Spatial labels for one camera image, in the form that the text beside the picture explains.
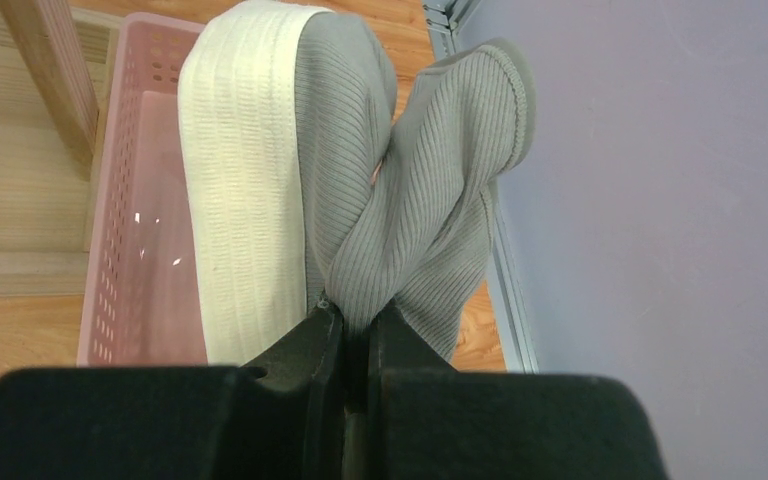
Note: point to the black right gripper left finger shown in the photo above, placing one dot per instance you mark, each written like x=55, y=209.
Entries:
x=277, y=417

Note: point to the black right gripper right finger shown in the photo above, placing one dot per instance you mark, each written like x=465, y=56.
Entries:
x=428, y=420

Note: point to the grey underwear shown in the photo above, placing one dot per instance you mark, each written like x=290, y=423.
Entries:
x=305, y=183

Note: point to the pink perforated plastic basket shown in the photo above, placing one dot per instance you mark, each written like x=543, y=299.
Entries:
x=141, y=302

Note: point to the wooden clothes rack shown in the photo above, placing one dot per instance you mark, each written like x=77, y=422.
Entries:
x=46, y=197

